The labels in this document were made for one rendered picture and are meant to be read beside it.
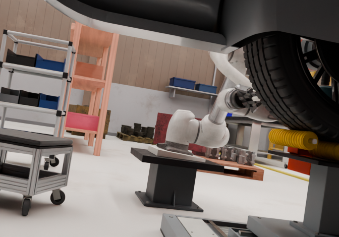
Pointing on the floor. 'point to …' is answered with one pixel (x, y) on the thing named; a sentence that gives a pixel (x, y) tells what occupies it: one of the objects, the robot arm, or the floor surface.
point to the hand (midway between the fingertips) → (259, 97)
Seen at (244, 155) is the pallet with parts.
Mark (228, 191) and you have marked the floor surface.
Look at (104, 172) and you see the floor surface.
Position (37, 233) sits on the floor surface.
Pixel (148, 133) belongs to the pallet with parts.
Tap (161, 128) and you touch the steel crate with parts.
